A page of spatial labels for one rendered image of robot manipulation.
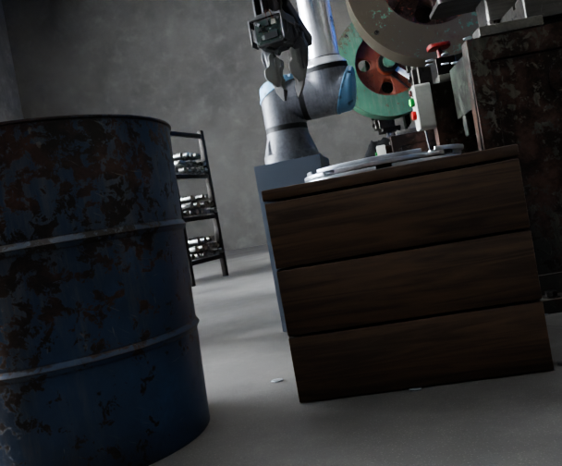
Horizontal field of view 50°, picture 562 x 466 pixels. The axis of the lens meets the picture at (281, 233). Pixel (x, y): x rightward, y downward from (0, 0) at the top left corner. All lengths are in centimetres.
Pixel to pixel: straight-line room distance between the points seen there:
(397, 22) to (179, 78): 585
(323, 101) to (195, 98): 698
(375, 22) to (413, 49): 22
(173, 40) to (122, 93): 101
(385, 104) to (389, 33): 173
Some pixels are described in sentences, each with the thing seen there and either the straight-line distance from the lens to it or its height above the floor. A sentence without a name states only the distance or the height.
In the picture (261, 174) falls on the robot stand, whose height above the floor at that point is 43.
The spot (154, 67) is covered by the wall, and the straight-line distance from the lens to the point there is 881.
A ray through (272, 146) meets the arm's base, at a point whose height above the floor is 50.
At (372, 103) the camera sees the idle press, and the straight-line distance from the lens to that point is 478.
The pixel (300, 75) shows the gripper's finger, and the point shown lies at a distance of 122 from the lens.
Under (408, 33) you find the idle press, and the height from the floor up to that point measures 106.
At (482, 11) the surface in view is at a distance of 177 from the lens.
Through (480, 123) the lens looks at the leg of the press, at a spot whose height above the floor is 43.
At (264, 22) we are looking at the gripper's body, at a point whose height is 67.
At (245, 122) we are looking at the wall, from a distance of 842.
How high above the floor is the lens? 30
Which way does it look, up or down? 1 degrees down
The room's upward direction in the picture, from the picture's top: 10 degrees counter-clockwise
